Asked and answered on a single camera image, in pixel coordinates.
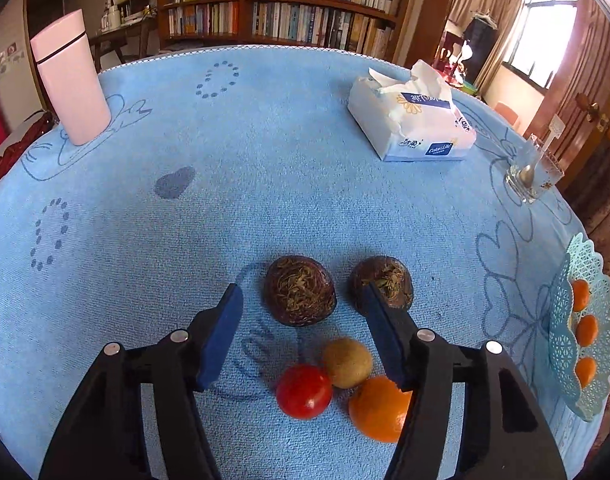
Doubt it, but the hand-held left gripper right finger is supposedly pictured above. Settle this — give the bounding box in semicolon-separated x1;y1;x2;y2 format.
363;284;568;480

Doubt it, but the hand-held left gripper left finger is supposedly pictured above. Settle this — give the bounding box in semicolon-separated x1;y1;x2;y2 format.
39;283;244;480

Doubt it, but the brown kiwi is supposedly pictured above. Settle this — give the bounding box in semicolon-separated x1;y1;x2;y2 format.
321;338;374;389

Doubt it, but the dark brown round fruit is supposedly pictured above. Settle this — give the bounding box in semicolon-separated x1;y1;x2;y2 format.
263;255;337;328
348;256;414;317

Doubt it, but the red tomato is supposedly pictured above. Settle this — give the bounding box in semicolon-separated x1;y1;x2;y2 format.
276;364;334;421

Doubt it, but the light blue lattice fruit plate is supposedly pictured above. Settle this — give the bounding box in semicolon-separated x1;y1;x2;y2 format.
549;233;610;422

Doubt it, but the blue patterned table cloth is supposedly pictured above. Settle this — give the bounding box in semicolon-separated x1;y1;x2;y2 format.
0;45;606;480

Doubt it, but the small mandarin orange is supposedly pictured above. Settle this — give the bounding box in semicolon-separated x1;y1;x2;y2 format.
576;314;599;347
571;279;590;312
575;357;598;389

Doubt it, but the glass cup with spoon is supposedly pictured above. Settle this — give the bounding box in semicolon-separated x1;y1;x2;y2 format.
505;133;566;205

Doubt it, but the white tissue pack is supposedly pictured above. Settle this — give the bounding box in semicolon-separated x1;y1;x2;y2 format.
347;59;477;163

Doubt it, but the pink thermos bottle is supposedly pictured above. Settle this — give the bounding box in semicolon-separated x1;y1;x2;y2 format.
30;9;112;146

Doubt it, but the wooden door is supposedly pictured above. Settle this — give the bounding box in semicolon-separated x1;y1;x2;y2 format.
552;0;610;211

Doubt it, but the wooden bookshelf with books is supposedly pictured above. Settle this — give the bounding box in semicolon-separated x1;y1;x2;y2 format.
156;0;418;63

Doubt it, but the cluttered wooden side shelf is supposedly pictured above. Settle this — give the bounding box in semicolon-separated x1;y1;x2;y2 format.
87;0;160;73

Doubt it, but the window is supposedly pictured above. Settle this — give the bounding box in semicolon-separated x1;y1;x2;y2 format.
502;0;583;92

